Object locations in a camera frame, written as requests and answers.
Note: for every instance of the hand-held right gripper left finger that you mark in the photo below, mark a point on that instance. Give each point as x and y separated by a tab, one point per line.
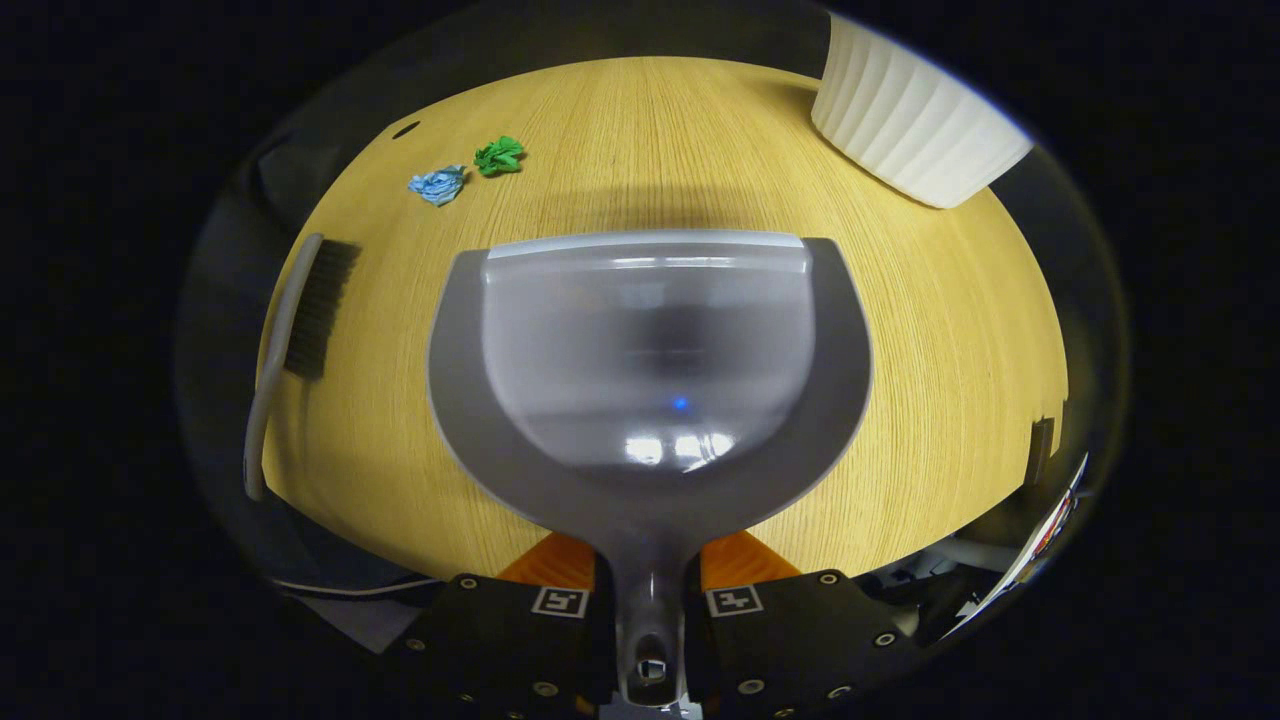
500	640

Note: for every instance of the black desk edge clip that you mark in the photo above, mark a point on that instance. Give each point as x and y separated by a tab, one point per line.
1043	450

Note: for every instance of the grey plastic dustpan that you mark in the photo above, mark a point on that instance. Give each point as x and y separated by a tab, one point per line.
650	350

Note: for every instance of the green paper trash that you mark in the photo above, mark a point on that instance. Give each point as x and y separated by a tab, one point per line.
498	156

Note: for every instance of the white ribbed garbage bin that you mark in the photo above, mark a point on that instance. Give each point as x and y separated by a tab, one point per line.
915	120

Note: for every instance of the wooden desktop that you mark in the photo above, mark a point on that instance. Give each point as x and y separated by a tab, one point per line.
950	350

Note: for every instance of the blue paper trash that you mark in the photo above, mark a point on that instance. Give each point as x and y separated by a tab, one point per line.
438	185

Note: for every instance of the white printed board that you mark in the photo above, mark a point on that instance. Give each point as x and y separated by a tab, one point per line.
1050	525

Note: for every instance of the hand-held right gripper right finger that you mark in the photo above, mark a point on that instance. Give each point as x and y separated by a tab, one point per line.
790	640

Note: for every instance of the small grey broom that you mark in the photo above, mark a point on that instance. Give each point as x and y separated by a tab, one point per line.
322	300

